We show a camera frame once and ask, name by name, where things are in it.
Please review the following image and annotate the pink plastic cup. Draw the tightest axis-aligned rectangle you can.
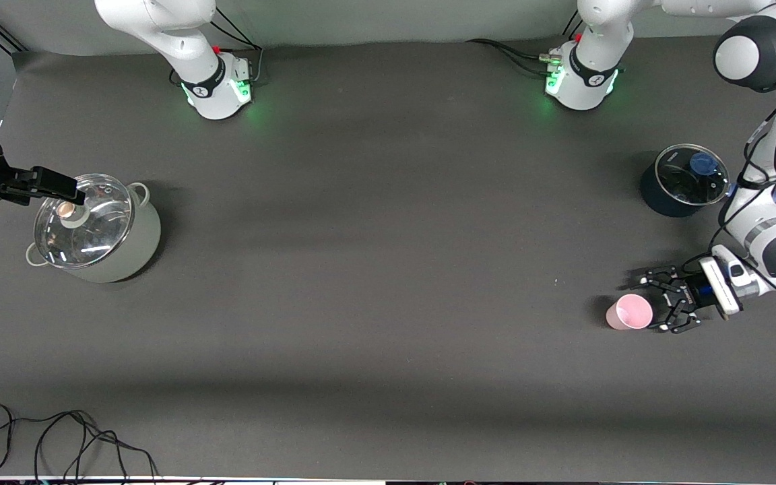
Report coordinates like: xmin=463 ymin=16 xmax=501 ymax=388
xmin=606 ymin=294 xmax=655 ymax=331

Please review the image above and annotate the glass lid with steel knob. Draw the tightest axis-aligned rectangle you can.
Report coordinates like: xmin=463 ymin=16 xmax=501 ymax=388
xmin=34 ymin=173 xmax=134 ymax=269

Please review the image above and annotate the dark blue saucepan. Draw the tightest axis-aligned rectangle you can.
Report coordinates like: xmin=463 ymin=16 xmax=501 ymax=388
xmin=640 ymin=143 xmax=776 ymax=218

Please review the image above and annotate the glass lid with blue knob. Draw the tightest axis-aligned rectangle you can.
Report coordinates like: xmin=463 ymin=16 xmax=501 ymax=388
xmin=655 ymin=143 xmax=730 ymax=205

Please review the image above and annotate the grey-green stockpot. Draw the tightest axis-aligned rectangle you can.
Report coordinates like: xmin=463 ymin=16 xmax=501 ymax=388
xmin=26 ymin=176 xmax=162 ymax=284

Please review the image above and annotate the dark aluminium frame rail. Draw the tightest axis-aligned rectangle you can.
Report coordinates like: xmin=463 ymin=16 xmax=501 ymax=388
xmin=0 ymin=12 xmax=28 ymax=55

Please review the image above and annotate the thin black loose cable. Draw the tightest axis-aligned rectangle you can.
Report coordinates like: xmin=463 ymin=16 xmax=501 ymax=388
xmin=0 ymin=404 xmax=160 ymax=482

